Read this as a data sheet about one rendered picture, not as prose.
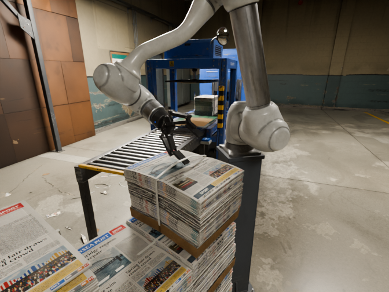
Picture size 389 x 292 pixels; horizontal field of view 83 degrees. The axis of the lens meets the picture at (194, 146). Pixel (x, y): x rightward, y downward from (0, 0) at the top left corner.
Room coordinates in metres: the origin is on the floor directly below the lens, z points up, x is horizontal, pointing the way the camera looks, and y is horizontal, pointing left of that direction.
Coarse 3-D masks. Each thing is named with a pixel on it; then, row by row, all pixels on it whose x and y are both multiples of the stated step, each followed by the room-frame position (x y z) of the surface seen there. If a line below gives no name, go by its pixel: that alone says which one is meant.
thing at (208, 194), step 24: (192, 168) 0.76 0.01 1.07; (216, 168) 0.77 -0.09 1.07; (168, 192) 0.64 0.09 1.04; (192, 192) 0.60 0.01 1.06; (216, 192) 0.62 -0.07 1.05; (240, 192) 0.76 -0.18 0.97; (168, 216) 0.65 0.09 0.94; (192, 216) 0.57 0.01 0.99; (216, 216) 0.63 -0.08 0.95; (192, 240) 0.58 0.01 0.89
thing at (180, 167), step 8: (192, 160) 0.84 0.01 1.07; (200, 160) 0.84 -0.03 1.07; (176, 168) 0.77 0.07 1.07; (184, 168) 0.76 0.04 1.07; (152, 176) 0.70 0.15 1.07; (168, 176) 0.69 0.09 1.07; (152, 184) 0.69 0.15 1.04; (160, 184) 0.66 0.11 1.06; (152, 192) 0.69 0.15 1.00; (160, 192) 0.66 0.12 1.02; (160, 200) 0.67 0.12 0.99; (160, 208) 0.68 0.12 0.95; (160, 216) 0.68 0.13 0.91
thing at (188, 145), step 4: (204, 128) 2.45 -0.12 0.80; (204, 132) 2.37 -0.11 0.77; (192, 136) 2.11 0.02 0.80; (204, 136) 2.38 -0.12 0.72; (188, 140) 1.98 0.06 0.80; (192, 140) 2.01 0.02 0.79; (196, 140) 2.12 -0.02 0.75; (200, 140) 2.25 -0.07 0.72; (184, 144) 1.86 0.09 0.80; (188, 144) 1.91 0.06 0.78; (192, 144) 2.01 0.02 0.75; (196, 144) 2.12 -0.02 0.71; (180, 148) 1.75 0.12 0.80; (184, 148) 1.82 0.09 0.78; (188, 148) 1.91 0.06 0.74; (192, 148) 2.01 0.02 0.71
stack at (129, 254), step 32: (128, 224) 0.76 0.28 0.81; (96, 256) 0.58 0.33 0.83; (128, 256) 0.58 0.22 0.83; (160, 256) 0.58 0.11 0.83; (192, 256) 0.58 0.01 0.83; (224, 256) 0.69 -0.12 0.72; (128, 288) 0.46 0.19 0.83; (160, 288) 0.46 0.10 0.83; (192, 288) 0.52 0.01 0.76; (224, 288) 0.70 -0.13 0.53
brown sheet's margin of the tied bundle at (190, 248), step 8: (232, 216) 0.73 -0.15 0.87; (224, 224) 0.69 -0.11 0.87; (168, 232) 0.64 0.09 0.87; (216, 232) 0.65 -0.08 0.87; (176, 240) 0.62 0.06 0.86; (184, 240) 0.60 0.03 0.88; (208, 240) 0.61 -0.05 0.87; (184, 248) 0.60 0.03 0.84; (192, 248) 0.57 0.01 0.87; (200, 248) 0.57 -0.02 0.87
